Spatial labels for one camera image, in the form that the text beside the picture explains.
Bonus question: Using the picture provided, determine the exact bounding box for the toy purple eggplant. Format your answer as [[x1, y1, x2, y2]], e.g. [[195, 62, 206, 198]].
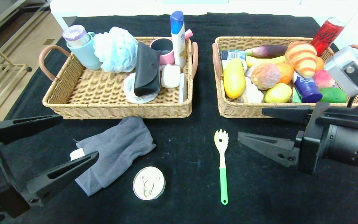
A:
[[245, 44, 288, 58]]

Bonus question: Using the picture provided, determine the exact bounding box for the toy green lime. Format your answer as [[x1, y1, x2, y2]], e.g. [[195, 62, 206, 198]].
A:
[[318, 87, 348, 103]]

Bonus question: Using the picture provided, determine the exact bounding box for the green handled pasta spoon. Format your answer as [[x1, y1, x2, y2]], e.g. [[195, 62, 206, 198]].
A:
[[214, 130, 229, 205]]

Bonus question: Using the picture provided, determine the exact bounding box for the pink mug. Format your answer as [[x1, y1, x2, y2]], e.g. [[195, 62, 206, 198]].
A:
[[150, 29, 194, 66]]

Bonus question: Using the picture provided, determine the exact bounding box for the blue barcode snack packet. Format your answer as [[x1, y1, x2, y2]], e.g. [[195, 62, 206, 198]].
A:
[[219, 50, 248, 61]]

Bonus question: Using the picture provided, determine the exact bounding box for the purple lidded jar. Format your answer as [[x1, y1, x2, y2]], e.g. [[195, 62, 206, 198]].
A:
[[62, 25, 91, 48]]

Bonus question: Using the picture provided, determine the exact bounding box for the white shampoo bottle blue cap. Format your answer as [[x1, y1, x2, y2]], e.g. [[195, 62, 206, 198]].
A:
[[170, 11, 187, 68]]

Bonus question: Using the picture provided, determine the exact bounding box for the large toy orange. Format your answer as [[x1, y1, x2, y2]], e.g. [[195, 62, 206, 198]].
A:
[[277, 62, 295, 84]]

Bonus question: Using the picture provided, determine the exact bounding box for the toy yellow papaya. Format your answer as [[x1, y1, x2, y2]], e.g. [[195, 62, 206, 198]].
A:
[[223, 58, 246, 99]]

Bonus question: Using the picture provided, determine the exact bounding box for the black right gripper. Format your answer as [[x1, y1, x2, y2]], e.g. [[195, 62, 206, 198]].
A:
[[237, 102, 358, 175]]

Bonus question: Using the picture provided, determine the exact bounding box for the teal plastic cup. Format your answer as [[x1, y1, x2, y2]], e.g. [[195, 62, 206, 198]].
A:
[[67, 32, 103, 71]]

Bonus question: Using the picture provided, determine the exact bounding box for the black glasses case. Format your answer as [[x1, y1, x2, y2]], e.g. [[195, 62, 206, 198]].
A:
[[134, 43, 162, 97]]

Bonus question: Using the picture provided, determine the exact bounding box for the toy yellow banana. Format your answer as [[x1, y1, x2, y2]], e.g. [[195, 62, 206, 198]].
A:
[[246, 55, 287, 68]]

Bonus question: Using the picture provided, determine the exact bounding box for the small toy orange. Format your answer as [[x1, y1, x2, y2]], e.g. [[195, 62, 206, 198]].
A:
[[314, 56, 325, 72]]

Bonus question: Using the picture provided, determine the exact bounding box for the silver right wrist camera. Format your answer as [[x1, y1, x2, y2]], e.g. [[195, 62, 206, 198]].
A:
[[324, 46, 358, 97]]

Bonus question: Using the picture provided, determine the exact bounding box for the toy yellow lemon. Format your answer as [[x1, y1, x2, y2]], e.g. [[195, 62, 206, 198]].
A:
[[264, 83, 293, 103]]

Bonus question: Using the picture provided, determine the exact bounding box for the gold metal rack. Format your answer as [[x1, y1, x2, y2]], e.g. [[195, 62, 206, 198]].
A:
[[0, 54, 33, 123]]

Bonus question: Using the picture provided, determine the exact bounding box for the toy white garlic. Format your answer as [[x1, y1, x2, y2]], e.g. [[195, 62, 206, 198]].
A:
[[240, 77, 264, 103]]

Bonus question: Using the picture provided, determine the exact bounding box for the toy croissant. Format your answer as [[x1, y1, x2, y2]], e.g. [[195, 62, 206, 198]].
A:
[[285, 41, 318, 79]]

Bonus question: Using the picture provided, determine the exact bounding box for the black tablecloth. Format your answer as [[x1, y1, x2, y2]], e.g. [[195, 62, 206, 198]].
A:
[[0, 12, 358, 224]]

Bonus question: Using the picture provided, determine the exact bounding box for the toy cream puff bun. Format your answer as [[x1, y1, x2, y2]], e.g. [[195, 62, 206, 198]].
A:
[[251, 63, 281, 90]]

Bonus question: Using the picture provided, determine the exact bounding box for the white round container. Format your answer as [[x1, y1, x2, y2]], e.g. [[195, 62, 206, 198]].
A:
[[123, 73, 158, 104]]

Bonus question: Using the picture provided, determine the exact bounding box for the toy pink peach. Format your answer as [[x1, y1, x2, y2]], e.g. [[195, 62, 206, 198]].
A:
[[313, 69, 336, 89]]

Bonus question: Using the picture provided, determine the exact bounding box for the light blue bath pouf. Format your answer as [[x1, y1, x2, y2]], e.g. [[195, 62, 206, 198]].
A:
[[93, 27, 138, 73]]

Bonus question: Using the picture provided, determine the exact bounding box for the red soda can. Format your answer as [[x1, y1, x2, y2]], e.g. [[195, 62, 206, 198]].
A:
[[310, 17, 347, 56]]

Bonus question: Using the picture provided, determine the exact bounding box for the gray towel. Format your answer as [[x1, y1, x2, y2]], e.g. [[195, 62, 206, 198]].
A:
[[70, 116, 157, 197]]

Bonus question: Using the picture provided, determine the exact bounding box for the white soap box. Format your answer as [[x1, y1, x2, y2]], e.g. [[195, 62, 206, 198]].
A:
[[161, 64, 181, 88]]

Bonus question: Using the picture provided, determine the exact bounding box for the pull tab tin can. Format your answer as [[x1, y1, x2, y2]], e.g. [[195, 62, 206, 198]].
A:
[[133, 166, 166, 200]]

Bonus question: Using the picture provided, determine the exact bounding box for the rectangular wicker basket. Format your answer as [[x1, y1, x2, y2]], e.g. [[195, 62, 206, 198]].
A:
[[39, 36, 199, 119], [212, 36, 358, 119]]

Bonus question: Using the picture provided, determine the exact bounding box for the white comb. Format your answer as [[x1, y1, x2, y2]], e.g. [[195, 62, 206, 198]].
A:
[[178, 73, 187, 103]]

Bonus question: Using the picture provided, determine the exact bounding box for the white drink bottle blue cap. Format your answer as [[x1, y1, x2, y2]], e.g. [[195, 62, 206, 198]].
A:
[[292, 70, 323, 103]]

